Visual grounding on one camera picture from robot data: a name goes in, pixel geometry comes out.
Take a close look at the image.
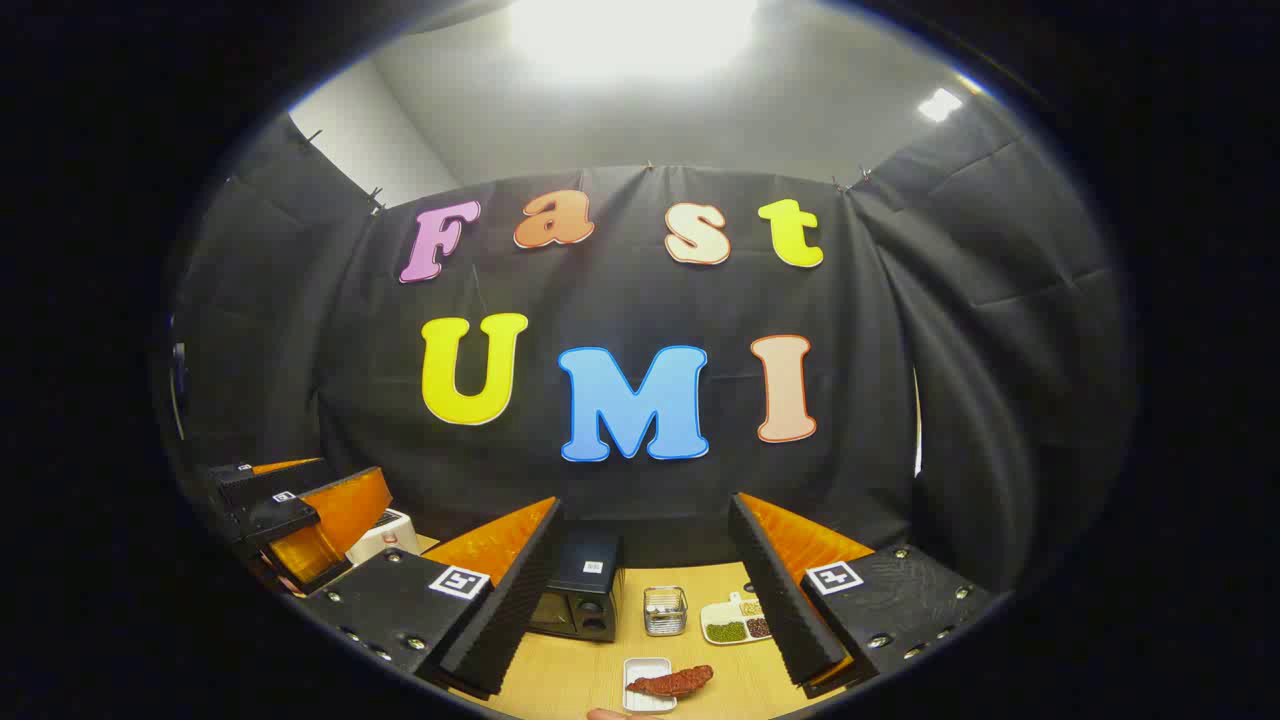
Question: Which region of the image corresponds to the small white rectangular plate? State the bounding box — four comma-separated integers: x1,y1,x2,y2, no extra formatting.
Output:
622,657,678,713

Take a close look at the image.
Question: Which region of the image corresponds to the black electric oven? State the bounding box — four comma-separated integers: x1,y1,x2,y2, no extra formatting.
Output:
527,530,626,643

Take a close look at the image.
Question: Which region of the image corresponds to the white toaster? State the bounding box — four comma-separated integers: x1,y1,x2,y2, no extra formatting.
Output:
345,508,418,567

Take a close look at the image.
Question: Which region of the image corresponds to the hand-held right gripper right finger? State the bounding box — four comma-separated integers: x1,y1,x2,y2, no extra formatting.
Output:
727,491,999,700

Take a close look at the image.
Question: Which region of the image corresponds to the reddish-brown roasted meat piece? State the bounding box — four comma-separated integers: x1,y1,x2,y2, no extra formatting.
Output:
627,665,715,699

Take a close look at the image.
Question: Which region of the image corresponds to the clear glass jar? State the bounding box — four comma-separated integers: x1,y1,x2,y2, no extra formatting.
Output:
643,585,690,638

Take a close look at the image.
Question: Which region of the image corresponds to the white divided dish with beans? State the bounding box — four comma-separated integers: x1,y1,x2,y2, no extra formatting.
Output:
699,592,774,647

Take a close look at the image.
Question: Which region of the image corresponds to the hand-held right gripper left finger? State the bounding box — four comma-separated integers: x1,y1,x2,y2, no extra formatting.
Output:
298,495,566,701

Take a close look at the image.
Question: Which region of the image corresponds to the black backdrop cloth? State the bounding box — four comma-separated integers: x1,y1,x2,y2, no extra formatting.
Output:
165,110,1141,601

